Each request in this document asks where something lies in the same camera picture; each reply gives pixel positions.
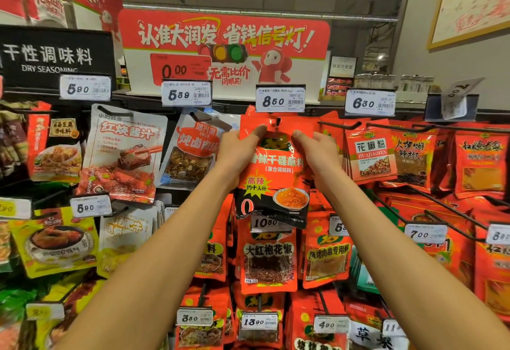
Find red packet with dish picture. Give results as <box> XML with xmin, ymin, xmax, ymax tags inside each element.
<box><xmin>28</xmin><ymin>112</ymin><xmax>83</xmax><ymax>183</ymax></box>

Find person's right forearm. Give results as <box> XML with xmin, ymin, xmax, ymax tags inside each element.
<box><xmin>314</xmin><ymin>182</ymin><xmax>510</xmax><ymax>350</ymax></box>

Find person's left forearm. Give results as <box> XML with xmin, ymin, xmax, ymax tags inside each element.
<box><xmin>52</xmin><ymin>174</ymin><xmax>240</xmax><ymax>350</ymax></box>

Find assorted green brown packets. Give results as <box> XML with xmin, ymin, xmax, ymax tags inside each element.
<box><xmin>0</xmin><ymin>99</ymin><xmax>69</xmax><ymax>350</ymax></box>

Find white red-print sauce packet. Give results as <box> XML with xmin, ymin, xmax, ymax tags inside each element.
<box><xmin>77</xmin><ymin>104</ymin><xmax>168</xmax><ymax>203</ymax></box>

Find distant shelf goods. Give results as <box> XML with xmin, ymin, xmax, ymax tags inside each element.
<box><xmin>319</xmin><ymin>73</ymin><xmax>435</xmax><ymax>101</ymax></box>

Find clear packet with red label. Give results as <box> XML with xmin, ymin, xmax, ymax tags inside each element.
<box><xmin>158</xmin><ymin>110</ymin><xmax>232</xmax><ymax>187</ymax></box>

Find black category sign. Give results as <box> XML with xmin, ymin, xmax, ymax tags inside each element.
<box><xmin>0</xmin><ymin>25</ymin><xmax>117</xmax><ymax>92</ymax></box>

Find person's left hand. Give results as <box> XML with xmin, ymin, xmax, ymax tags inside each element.
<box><xmin>209</xmin><ymin>125</ymin><xmax>268</xmax><ymax>195</ymax></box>

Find red chili dip packet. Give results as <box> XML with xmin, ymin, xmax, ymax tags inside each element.
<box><xmin>233</xmin><ymin>118</ymin><xmax>310</xmax><ymax>229</ymax></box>

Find pale white packet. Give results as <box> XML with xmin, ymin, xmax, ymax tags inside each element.
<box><xmin>97</xmin><ymin>204</ymin><xmax>164</xmax><ymax>277</ymax></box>

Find hanging display of seasoning packets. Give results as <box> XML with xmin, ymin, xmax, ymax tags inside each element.
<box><xmin>0</xmin><ymin>73</ymin><xmax>510</xmax><ymax>350</ymax></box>

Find red white promotion sign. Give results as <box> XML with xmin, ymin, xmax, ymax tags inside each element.
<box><xmin>118</xmin><ymin>8</ymin><xmax>332</xmax><ymax>100</ymax></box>

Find person's right hand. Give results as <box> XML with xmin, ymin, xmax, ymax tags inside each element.
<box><xmin>291</xmin><ymin>129</ymin><xmax>344</xmax><ymax>199</ymax></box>

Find small white sign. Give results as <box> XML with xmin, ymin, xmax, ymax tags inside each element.
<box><xmin>329</xmin><ymin>56</ymin><xmax>358</xmax><ymax>78</ymax></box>

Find yellow green packet bowl picture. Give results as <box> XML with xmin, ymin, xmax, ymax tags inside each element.
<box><xmin>10</xmin><ymin>206</ymin><xmax>100</xmax><ymax>277</ymax></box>

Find metal ceiling rail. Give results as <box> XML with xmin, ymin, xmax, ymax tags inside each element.
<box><xmin>123</xmin><ymin>3</ymin><xmax>400</xmax><ymax>22</ymax></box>

